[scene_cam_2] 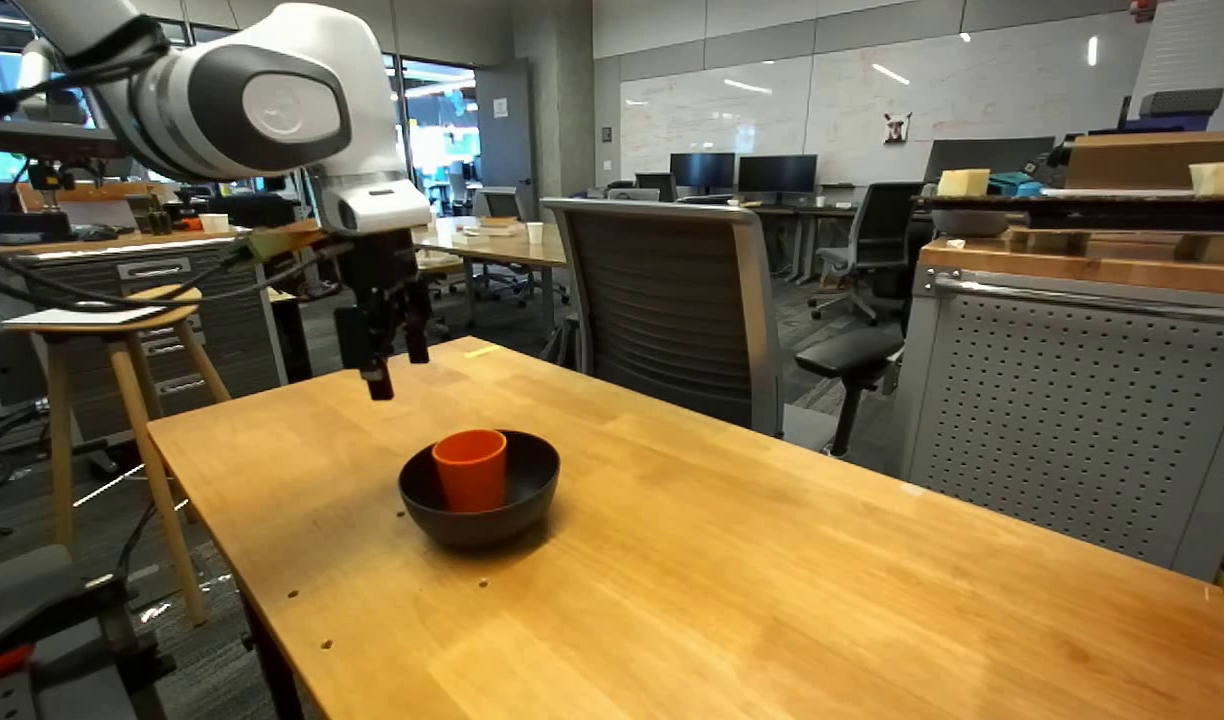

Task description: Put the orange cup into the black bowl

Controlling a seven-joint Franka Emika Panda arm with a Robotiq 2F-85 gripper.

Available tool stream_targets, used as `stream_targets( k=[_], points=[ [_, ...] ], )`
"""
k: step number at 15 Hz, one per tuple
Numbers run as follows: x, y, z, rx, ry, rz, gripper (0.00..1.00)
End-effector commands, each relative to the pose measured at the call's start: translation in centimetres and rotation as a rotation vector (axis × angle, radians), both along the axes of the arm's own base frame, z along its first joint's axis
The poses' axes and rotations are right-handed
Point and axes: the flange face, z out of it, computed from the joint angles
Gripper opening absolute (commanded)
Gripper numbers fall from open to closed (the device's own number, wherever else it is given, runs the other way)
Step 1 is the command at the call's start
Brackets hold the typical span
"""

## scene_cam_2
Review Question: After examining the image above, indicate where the wooden stool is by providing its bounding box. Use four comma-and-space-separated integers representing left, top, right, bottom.
0, 296, 236, 633

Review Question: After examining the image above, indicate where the wooden box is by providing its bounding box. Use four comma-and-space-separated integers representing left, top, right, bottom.
1059, 127, 1224, 193

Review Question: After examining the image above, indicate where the black office chair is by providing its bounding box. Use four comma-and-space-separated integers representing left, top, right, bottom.
791, 181, 927, 461

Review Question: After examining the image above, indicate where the blue grey box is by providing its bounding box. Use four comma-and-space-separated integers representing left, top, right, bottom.
1136, 85, 1224, 136

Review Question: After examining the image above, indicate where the orange plastic cup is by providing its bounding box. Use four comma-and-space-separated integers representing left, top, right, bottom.
427, 423, 515, 520

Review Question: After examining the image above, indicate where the wall whiteboard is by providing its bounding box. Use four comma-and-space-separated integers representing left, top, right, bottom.
618, 9, 1151, 193

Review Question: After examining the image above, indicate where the wooden tray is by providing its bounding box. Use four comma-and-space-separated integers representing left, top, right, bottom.
922, 219, 1224, 299

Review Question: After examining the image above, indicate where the black computer monitor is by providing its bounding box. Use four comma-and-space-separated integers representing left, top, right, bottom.
736, 148, 822, 204
665, 148, 741, 204

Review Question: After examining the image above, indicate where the black bowl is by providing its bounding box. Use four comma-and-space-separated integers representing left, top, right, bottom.
396, 428, 564, 557

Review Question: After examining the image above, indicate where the white paper sheet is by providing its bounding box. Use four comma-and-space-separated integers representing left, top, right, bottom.
0, 303, 172, 340

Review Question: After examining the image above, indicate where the yellow foam block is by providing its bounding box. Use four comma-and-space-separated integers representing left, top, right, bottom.
933, 162, 997, 204
1185, 156, 1224, 204

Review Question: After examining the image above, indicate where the grey perforated cart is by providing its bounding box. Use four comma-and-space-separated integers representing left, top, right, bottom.
897, 236, 1224, 584

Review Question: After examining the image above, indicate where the grey labelled cabinet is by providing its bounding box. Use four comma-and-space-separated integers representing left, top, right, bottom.
0, 227, 291, 446

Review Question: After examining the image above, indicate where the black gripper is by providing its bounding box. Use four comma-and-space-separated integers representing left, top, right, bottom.
334, 222, 438, 402

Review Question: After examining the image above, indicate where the wooden background desk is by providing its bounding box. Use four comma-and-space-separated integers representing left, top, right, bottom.
422, 215, 572, 273

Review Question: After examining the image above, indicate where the dark wide monitor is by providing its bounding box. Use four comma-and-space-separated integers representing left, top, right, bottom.
922, 131, 1059, 189

